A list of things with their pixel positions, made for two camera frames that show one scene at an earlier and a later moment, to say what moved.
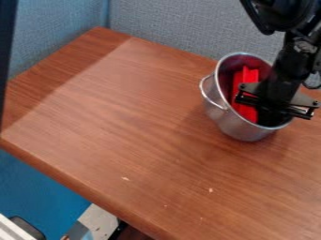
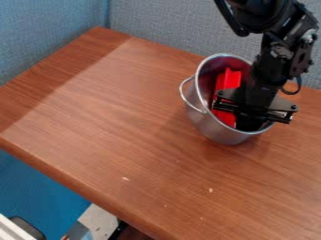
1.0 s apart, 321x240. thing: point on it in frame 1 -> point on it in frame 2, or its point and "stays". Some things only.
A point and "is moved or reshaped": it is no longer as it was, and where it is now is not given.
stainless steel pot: x=216 y=87 is moved or reshaped
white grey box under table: x=96 y=225 stays
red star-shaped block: x=244 y=111 is moved or reshaped
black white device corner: x=15 y=229 stays
